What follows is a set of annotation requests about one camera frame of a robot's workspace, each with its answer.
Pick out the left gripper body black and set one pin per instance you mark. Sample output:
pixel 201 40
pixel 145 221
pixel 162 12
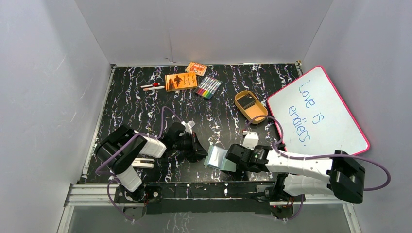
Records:
pixel 194 145

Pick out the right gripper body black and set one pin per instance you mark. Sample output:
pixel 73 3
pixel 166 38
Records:
pixel 245 167

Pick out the green card holder wallet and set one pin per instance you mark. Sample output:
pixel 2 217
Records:
pixel 216 159

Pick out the black credit cards stack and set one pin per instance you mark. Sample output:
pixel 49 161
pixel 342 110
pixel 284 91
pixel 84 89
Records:
pixel 246 101

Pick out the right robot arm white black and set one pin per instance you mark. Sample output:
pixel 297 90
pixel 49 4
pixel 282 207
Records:
pixel 298 174

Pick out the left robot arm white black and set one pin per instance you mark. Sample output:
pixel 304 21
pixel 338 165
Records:
pixel 121 148

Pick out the small orange card box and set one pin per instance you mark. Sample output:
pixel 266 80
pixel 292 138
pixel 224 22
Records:
pixel 197 68

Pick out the white stapler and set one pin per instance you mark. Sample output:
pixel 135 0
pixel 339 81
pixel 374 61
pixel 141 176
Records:
pixel 145 163

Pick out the tan oval tray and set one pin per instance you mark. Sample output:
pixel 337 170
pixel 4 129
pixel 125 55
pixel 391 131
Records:
pixel 255 113

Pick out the orange book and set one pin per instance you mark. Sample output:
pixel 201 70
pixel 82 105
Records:
pixel 181 81

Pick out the white marker pen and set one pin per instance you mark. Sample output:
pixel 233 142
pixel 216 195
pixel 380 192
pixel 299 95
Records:
pixel 154 88

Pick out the red capped white marker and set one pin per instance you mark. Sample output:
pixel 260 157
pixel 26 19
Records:
pixel 150 85

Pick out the coloured marker pen set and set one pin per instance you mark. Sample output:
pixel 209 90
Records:
pixel 208 87

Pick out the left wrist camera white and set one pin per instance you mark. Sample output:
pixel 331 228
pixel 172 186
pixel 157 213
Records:
pixel 188 126

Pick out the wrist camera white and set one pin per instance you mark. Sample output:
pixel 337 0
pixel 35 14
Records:
pixel 188 126
pixel 250 139

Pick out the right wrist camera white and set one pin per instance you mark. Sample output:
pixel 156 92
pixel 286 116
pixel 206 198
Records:
pixel 250 139

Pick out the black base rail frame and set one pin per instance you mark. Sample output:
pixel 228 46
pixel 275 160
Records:
pixel 266 198

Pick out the white board pink frame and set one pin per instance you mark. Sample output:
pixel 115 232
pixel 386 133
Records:
pixel 314 117

